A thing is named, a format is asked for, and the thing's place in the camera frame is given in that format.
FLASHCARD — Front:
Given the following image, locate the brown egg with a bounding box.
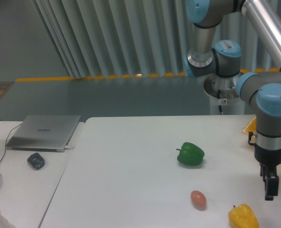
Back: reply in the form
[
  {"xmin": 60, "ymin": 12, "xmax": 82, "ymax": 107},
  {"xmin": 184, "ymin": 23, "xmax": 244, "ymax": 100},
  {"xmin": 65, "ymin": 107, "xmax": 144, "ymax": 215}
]
[{"xmin": 190, "ymin": 190, "xmax": 206, "ymax": 210}]

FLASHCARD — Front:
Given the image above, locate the black mouse cable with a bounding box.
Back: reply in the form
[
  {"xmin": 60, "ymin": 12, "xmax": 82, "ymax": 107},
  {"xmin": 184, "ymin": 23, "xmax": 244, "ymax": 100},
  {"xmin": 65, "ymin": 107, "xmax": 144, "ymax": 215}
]
[{"xmin": 0, "ymin": 121, "xmax": 24, "ymax": 173}]

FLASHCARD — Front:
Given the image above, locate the small black plastic part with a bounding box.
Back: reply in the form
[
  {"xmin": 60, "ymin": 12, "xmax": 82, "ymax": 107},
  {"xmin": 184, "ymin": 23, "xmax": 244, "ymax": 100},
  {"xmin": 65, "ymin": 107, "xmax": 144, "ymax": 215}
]
[{"xmin": 27, "ymin": 152, "xmax": 45, "ymax": 170}]

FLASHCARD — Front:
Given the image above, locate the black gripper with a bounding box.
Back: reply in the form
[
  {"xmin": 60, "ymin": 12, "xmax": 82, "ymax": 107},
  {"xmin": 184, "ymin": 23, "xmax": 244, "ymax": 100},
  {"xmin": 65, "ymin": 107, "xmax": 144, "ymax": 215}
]
[{"xmin": 247, "ymin": 132, "xmax": 281, "ymax": 201}]

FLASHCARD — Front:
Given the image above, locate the silver laptop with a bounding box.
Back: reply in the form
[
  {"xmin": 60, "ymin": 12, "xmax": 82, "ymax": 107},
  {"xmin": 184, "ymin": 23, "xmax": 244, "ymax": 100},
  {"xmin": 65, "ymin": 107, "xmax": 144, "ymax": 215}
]
[{"xmin": 6, "ymin": 115, "xmax": 80, "ymax": 152}]

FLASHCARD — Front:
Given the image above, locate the yellow bell pepper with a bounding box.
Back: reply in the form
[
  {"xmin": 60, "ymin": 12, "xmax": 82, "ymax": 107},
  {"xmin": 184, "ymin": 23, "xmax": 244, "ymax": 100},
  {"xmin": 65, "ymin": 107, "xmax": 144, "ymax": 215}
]
[{"xmin": 228, "ymin": 204, "xmax": 260, "ymax": 228}]

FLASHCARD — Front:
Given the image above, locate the green bell pepper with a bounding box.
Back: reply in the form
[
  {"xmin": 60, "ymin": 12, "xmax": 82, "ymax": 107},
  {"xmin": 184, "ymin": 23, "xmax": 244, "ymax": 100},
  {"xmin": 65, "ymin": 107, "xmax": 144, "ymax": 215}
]
[{"xmin": 177, "ymin": 142, "xmax": 205, "ymax": 166}]

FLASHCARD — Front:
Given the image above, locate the grey pleated curtain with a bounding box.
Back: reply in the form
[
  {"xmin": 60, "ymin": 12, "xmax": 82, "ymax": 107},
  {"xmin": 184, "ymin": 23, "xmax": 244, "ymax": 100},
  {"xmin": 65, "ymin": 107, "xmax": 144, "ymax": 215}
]
[{"xmin": 31, "ymin": 0, "xmax": 281, "ymax": 79}]

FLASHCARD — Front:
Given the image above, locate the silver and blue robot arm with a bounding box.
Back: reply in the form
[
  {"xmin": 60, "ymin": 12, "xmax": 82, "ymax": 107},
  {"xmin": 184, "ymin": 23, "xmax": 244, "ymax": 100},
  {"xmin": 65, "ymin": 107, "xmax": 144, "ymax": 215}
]
[{"xmin": 183, "ymin": 0, "xmax": 281, "ymax": 200}]

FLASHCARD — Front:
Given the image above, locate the yellow woven basket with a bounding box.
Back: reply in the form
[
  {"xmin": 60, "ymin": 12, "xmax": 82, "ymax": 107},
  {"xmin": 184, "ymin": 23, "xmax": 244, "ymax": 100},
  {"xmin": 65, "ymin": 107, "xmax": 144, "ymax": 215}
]
[{"xmin": 242, "ymin": 117, "xmax": 256, "ymax": 135}]

